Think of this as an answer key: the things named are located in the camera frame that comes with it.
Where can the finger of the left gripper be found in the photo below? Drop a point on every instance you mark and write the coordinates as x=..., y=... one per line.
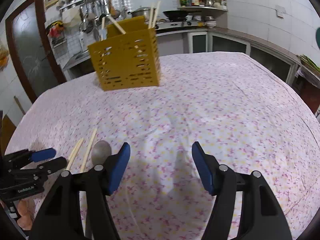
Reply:
x=37, y=156
x=54, y=165

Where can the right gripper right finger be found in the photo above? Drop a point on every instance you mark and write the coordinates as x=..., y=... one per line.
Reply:
x=261, y=215

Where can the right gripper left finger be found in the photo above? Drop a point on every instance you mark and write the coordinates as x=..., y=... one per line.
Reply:
x=59, y=215

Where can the wooden chopstick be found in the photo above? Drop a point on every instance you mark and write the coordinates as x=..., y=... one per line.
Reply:
x=116, y=24
x=89, y=146
x=74, y=153
x=156, y=14
x=151, y=15

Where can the kitchen counter with sink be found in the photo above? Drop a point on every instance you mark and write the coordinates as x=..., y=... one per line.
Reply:
x=279, y=61

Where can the left hand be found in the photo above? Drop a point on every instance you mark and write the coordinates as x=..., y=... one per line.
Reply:
x=21, y=211

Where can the grey metal spoon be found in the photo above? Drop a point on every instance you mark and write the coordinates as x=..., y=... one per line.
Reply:
x=100, y=152

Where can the floral pink tablecloth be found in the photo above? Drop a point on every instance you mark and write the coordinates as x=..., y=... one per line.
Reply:
x=239, y=112

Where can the brown wooden door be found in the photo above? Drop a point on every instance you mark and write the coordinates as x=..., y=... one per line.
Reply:
x=30, y=49

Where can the yellow slotted utensil holder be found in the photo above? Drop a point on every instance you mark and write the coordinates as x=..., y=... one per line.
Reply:
x=129, y=60

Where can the side shelf with vegetables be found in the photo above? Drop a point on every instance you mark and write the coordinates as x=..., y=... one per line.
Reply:
x=308, y=70

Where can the hanging utensil rack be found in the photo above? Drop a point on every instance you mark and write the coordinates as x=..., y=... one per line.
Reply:
x=82, y=16

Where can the gas stove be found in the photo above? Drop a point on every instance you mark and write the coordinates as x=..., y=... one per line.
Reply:
x=179, y=24

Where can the steel cooking pot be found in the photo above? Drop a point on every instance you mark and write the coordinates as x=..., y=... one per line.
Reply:
x=142, y=11

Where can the black wok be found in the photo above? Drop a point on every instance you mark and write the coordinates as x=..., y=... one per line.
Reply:
x=176, y=15

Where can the teal round wall item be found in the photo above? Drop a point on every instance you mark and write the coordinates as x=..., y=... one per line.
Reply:
x=318, y=37

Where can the white wall socket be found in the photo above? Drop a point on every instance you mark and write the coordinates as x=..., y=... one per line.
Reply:
x=280, y=11

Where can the corner wall shelf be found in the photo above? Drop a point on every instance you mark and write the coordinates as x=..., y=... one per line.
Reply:
x=206, y=10

